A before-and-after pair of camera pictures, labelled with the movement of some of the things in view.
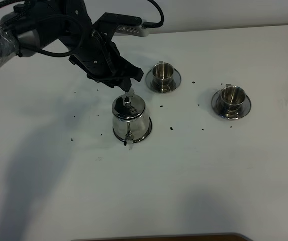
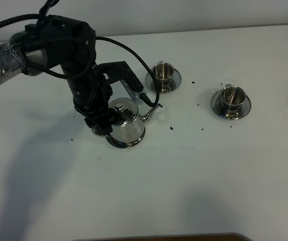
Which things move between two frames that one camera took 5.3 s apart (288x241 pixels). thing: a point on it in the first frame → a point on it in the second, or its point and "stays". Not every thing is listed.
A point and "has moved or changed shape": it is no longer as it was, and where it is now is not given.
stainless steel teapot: (128, 124) has moved or changed shape
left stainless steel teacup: (163, 73) stays
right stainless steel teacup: (232, 98) stays
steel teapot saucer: (135, 139) → (121, 144)
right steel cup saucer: (216, 105) stays
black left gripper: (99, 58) → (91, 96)
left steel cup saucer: (149, 79) stays
